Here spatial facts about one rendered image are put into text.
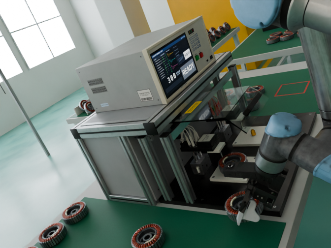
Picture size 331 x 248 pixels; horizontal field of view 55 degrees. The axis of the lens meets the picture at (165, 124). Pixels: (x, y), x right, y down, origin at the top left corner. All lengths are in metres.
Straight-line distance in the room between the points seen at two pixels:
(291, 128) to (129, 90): 0.64
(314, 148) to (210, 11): 4.26
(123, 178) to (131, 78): 0.41
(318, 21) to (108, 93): 0.88
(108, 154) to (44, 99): 6.98
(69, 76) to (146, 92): 7.59
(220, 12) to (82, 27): 5.21
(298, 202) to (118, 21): 4.48
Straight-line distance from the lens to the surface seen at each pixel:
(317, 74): 0.81
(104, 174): 1.38
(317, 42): 0.78
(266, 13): 0.61
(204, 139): 1.22
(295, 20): 0.62
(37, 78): 8.20
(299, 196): 1.12
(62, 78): 8.58
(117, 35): 5.31
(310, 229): 2.07
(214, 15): 4.91
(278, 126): 0.77
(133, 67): 1.14
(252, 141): 1.40
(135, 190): 1.31
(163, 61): 1.14
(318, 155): 0.77
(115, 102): 1.28
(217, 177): 1.24
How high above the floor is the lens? 1.46
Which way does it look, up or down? 21 degrees down
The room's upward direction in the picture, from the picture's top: 22 degrees counter-clockwise
